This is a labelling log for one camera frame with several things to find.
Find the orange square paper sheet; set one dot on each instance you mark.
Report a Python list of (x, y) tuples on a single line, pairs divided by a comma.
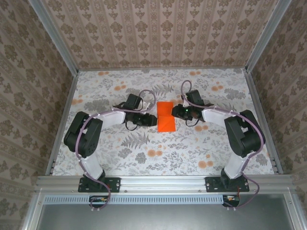
[(166, 124)]

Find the thin aluminium table edge rail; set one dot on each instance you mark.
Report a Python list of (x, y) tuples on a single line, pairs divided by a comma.
[(163, 69)]

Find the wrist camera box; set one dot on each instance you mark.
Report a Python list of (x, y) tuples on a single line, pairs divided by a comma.
[(133, 100), (195, 97)]

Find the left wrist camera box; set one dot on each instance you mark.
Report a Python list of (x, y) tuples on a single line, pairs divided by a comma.
[(133, 100)]

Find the aluminium side rail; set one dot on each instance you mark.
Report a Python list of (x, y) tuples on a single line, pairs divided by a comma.
[(62, 107), (262, 107)]

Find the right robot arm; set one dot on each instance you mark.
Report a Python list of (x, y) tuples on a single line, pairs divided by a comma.
[(244, 136)]

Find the aluminium frame post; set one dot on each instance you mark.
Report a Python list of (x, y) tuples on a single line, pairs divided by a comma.
[(266, 36), (54, 36)]

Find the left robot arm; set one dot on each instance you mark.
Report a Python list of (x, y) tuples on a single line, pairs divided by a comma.
[(84, 136)]

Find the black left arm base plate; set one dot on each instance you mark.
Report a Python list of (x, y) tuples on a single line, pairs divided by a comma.
[(114, 185)]

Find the floral patterned table cover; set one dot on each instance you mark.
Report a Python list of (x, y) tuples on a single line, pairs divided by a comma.
[(144, 163)]

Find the wide aluminium mounting rail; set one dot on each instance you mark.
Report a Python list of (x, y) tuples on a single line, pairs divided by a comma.
[(163, 183)]

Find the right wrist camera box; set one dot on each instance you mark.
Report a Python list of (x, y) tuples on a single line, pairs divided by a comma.
[(195, 97)]

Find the grey metal sheet panel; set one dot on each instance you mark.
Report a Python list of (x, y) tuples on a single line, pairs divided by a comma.
[(168, 218)]

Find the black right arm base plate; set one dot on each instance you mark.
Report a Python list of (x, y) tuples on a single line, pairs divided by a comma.
[(211, 185)]

